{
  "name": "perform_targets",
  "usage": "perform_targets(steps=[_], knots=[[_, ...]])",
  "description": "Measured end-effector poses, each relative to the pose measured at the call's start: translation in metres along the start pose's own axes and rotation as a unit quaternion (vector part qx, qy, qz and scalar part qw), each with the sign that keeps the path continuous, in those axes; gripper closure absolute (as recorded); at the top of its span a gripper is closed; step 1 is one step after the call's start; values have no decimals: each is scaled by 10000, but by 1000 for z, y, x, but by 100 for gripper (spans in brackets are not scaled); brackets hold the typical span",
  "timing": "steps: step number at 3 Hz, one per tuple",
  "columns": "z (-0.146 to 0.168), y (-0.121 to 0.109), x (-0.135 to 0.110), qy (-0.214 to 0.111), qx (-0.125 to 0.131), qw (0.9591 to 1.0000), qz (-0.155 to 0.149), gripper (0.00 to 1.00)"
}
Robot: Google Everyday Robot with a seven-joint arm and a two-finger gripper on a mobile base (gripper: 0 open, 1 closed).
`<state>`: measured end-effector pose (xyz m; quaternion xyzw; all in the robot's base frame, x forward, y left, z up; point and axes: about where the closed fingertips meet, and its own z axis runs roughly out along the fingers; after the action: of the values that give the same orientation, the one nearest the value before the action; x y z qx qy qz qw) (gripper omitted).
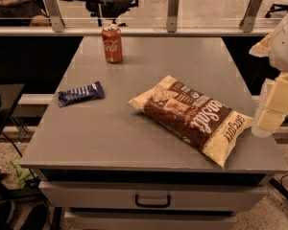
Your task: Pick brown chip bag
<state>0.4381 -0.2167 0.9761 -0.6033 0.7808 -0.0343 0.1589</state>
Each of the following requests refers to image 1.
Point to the grey rail shelf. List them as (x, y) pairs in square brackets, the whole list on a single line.
[(127, 31)]

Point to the green object on floor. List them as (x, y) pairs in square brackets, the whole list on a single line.
[(24, 176)]

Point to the left metal bracket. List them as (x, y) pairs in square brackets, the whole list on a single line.
[(54, 15)]

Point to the metal bracket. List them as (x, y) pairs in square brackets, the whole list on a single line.
[(54, 15), (172, 15), (248, 20)]

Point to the brown and cream chip bag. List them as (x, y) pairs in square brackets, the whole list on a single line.
[(204, 123)]

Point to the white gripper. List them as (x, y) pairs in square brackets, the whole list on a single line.
[(285, 48)]

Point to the middle metal bracket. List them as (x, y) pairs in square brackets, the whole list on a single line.
[(172, 15)]

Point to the grey drawer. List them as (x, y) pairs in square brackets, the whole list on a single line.
[(133, 221), (121, 195)]

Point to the blue snack bar wrapper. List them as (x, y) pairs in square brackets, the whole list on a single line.
[(89, 92)]

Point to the grey upper drawer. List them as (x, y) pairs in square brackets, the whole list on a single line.
[(121, 195)]

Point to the black drawer handle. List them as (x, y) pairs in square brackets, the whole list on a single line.
[(157, 203)]

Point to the right metal bracket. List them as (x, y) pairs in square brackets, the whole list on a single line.
[(248, 20)]

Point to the black shoe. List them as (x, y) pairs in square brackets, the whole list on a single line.
[(37, 218)]

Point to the grey lower drawer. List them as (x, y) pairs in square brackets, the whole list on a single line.
[(133, 221)]

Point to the red cola can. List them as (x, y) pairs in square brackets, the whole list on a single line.
[(111, 36)]

